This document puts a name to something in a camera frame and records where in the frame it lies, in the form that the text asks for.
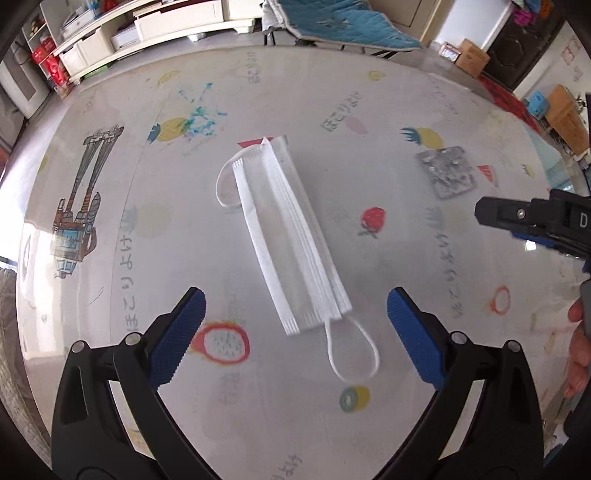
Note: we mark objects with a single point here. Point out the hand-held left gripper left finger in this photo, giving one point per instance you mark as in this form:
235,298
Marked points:
178,337

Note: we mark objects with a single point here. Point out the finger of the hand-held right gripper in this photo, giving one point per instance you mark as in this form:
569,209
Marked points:
549,236
508,213

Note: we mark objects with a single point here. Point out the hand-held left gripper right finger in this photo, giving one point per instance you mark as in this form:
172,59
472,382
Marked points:
415,337

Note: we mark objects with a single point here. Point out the silver blister pack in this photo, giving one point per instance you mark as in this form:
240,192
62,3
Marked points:
445,173

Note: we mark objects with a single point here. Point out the white face mask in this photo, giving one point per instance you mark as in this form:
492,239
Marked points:
286,240

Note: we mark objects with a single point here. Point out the person's right hand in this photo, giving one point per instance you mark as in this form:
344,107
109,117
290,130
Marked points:
579,355

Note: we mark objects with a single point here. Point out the blue checked mat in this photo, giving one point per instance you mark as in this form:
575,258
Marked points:
561,170

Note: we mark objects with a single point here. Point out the red floor mat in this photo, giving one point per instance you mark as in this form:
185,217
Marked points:
508,101

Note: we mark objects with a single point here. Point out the small blue box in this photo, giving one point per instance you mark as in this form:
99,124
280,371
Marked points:
536,104

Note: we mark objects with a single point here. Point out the small cardboard box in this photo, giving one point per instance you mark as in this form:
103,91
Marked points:
473,57

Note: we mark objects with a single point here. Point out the black cabinet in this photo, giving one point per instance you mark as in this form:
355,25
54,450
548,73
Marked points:
521,46

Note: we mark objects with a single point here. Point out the white wardrobe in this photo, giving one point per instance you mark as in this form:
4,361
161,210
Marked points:
438,18

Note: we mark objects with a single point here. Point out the blue quilted cushion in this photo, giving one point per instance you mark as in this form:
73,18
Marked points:
337,23

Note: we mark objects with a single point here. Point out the red packages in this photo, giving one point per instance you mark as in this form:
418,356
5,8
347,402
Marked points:
51,64

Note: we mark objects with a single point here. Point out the white low cabinet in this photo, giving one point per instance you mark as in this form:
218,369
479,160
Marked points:
184,21

